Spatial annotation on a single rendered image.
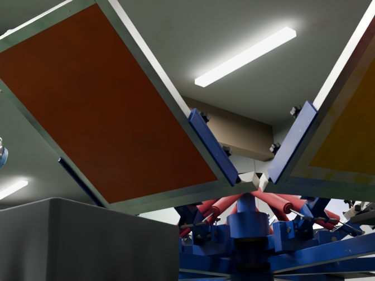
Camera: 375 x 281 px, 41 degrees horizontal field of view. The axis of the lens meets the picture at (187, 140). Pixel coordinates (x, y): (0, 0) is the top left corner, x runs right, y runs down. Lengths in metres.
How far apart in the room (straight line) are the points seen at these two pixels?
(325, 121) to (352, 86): 0.14
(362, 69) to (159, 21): 2.94
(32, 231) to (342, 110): 0.99
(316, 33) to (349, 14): 0.34
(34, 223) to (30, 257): 0.08
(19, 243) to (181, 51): 3.68
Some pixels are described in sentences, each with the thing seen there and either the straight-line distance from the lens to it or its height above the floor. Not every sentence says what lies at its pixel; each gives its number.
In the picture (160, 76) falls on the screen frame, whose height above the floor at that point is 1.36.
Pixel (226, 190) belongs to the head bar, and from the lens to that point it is 1.80.
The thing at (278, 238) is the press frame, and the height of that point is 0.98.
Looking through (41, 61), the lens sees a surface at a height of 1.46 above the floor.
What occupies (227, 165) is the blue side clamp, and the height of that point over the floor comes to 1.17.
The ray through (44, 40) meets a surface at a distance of 1.60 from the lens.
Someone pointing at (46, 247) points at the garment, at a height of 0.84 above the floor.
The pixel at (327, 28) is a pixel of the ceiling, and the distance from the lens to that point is 4.66.
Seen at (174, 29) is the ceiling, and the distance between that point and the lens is 4.43.
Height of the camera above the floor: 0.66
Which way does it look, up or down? 21 degrees up
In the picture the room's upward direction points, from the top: 2 degrees counter-clockwise
